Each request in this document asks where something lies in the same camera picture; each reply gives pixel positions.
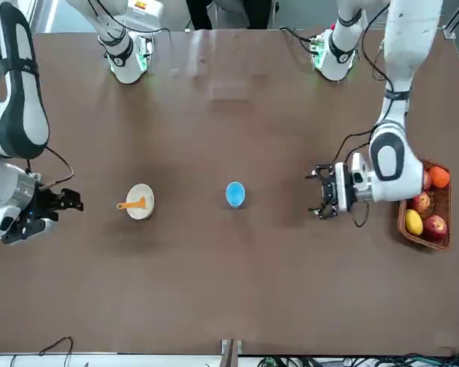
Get yellow lemon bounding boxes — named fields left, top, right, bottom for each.
left=405, top=209, right=424, bottom=235

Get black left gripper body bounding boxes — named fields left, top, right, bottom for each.
left=319, top=174, right=337, bottom=209

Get person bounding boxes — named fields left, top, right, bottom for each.
left=186, top=0, right=280, bottom=31

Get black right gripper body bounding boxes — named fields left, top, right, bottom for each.
left=21, top=186, right=63, bottom=231

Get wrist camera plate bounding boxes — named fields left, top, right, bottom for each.
left=2, top=218, right=58, bottom=245
left=334, top=162, right=348, bottom=213

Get blue cup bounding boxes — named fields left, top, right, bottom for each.
left=225, top=181, right=247, bottom=209

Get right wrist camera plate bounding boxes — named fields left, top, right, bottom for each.
left=2, top=218, right=58, bottom=245

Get orange brush white bristles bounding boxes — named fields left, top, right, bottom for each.
left=116, top=196, right=147, bottom=211

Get orange fruit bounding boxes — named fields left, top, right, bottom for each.
left=428, top=165, right=451, bottom=189

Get metal table bracket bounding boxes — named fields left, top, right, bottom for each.
left=220, top=338, right=246, bottom=367

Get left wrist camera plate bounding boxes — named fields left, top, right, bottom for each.
left=334, top=162, right=348, bottom=213

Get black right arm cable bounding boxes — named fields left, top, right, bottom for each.
left=24, top=145, right=76, bottom=190

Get white bowl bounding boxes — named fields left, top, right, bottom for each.
left=125, top=183, right=156, bottom=221

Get brown wicker basket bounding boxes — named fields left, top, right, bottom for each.
left=397, top=158, right=453, bottom=252

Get thin black cable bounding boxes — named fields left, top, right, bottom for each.
left=9, top=336, right=74, bottom=367

